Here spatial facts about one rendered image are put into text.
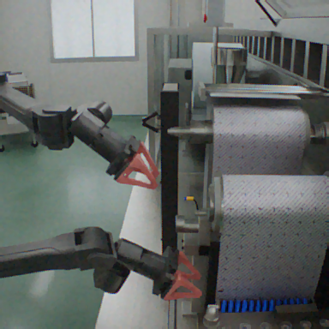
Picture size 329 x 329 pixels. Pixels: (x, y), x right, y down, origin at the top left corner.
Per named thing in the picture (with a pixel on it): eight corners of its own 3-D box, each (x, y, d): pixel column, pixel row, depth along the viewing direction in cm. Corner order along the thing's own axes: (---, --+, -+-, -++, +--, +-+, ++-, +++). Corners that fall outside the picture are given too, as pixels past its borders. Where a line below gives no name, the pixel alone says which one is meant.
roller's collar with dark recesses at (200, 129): (189, 139, 100) (189, 116, 98) (211, 139, 100) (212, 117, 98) (189, 146, 95) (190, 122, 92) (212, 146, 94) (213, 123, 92)
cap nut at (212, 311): (202, 315, 75) (203, 301, 73) (218, 315, 75) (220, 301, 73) (203, 328, 71) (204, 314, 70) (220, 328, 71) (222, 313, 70)
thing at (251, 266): (215, 300, 80) (221, 234, 73) (312, 297, 79) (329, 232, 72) (215, 302, 79) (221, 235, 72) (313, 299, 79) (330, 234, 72)
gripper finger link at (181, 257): (193, 302, 77) (154, 286, 75) (192, 281, 83) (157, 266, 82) (208, 282, 74) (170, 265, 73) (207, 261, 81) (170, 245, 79)
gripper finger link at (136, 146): (146, 196, 74) (109, 169, 72) (148, 182, 80) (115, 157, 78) (167, 173, 72) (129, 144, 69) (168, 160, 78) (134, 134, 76)
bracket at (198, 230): (180, 304, 96) (182, 208, 84) (203, 304, 96) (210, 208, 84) (180, 317, 91) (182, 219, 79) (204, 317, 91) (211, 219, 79)
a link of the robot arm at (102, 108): (44, 150, 72) (38, 110, 68) (63, 129, 82) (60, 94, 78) (99, 152, 71) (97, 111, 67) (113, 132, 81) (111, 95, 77)
